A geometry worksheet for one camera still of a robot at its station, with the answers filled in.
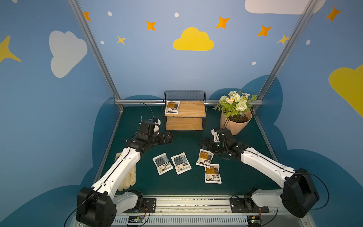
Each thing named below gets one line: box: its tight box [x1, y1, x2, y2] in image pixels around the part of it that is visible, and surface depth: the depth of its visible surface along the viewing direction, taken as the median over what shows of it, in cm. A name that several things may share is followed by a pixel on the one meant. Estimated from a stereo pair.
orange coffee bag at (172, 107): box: [164, 100, 181, 115], surface depth 98 cm
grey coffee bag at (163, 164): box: [152, 152, 173, 176], surface depth 90 cm
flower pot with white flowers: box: [212, 90, 258, 136], surface depth 86 cm
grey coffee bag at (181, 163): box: [171, 152, 192, 175], surface depth 90 cm
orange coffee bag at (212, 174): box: [204, 163, 222, 184], surface depth 86 cm
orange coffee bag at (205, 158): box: [195, 148, 215, 169], surface depth 92 cm
